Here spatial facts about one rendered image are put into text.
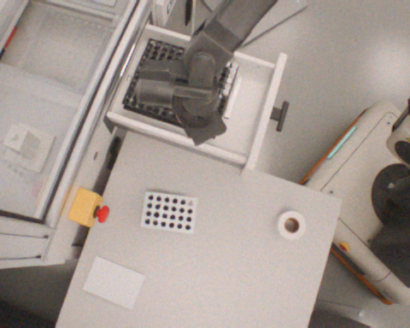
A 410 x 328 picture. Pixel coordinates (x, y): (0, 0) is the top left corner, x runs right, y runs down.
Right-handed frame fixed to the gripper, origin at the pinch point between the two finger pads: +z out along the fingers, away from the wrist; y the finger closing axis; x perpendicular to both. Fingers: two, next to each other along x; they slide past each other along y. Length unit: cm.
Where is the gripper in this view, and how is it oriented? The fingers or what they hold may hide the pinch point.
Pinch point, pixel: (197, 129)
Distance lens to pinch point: 80.7
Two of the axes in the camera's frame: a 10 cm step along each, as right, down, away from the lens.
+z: -0.4, 2.9, 9.6
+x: 8.9, -4.3, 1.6
